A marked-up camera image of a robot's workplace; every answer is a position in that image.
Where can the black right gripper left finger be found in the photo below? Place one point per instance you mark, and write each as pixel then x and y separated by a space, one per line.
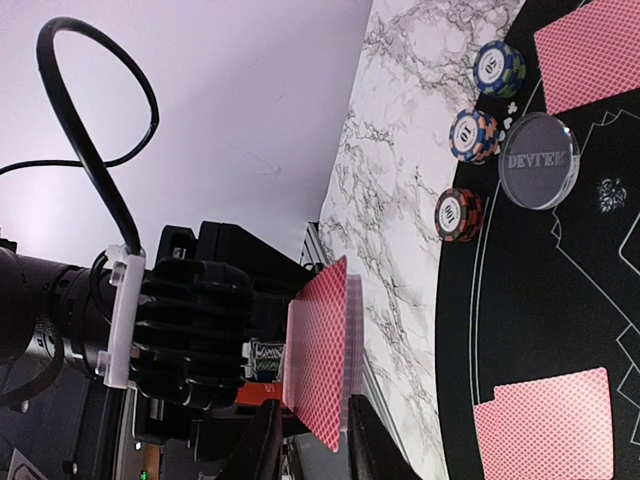
pixel 257 455

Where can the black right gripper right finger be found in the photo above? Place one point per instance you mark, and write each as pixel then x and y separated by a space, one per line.
pixel 373 454

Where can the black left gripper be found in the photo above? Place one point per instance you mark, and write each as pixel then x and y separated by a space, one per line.
pixel 209 294

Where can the red playing card deck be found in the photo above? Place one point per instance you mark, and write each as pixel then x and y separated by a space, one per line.
pixel 324 352

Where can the red card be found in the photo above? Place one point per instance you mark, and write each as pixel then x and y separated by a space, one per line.
pixel 554 428
pixel 589 55

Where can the red poker chip stack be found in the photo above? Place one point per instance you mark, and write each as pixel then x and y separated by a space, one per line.
pixel 458 215

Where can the black white poker chip stack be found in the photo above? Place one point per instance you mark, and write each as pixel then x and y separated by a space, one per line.
pixel 473 136

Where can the green poker chip stack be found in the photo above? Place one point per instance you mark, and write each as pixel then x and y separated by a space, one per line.
pixel 499 70

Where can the round black poker mat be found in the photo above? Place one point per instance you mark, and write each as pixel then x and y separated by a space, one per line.
pixel 541 293

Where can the silver dealer button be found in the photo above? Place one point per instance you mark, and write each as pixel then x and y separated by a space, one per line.
pixel 539 161

